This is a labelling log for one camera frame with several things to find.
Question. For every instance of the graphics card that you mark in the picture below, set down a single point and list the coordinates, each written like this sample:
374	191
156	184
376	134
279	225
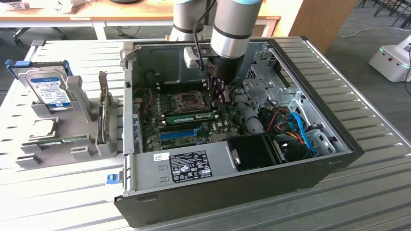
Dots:
103	108

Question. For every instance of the black empty RAM slot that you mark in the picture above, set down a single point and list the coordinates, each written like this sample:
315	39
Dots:
183	127

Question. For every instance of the green RAM stick white label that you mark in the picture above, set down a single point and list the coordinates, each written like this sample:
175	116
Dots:
190	117

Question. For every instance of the black office chairs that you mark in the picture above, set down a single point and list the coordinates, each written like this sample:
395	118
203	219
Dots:
391	9

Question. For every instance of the metal disk bay cage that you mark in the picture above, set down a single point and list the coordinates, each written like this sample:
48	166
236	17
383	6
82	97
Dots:
263	81

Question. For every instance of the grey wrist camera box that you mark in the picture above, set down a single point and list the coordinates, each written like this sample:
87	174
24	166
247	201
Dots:
194	57

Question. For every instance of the wooden desk white frame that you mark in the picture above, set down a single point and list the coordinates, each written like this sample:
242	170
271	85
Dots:
96	14

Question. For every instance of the hard disk blue carrier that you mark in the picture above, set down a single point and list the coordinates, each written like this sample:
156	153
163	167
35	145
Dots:
44	86

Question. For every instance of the white mobile machine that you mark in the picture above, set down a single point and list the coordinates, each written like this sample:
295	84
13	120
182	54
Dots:
392	62

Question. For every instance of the silver CPU chip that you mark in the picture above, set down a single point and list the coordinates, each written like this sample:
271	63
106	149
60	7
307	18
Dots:
44	128

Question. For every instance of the metal CPU socket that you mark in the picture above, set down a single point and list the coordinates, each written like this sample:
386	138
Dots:
188	102

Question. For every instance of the black fan shroud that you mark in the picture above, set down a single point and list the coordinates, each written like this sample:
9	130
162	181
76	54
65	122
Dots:
250	151

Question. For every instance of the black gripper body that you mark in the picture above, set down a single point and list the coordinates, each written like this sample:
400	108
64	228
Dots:
224	68

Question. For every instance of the blue case latch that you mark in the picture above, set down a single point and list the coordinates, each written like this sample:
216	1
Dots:
112	179

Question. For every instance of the black open PC case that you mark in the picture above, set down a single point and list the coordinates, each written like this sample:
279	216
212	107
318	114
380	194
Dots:
244	192

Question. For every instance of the grey power supply unit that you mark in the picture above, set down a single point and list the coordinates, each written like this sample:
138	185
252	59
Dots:
179	166

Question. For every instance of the grey parts rack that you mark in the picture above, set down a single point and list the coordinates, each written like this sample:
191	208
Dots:
80	134

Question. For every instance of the blue expansion slot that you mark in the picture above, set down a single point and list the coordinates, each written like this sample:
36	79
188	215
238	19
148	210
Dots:
178	135

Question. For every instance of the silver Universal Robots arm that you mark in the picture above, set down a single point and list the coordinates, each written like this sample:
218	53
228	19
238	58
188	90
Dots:
230	26

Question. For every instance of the wooden cabinet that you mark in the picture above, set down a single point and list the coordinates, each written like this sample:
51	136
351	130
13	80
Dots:
320	21

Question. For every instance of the green motherboard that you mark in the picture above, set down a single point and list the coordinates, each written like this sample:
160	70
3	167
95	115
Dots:
190	142

